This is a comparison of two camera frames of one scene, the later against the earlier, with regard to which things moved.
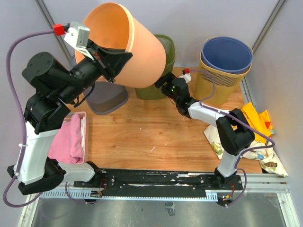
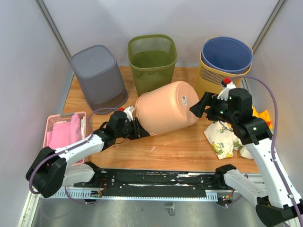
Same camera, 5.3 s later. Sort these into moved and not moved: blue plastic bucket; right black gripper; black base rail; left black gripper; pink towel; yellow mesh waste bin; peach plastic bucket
Moved: left black gripper; peach plastic bucket; right black gripper
Not moved: black base rail; yellow mesh waste bin; blue plastic bucket; pink towel
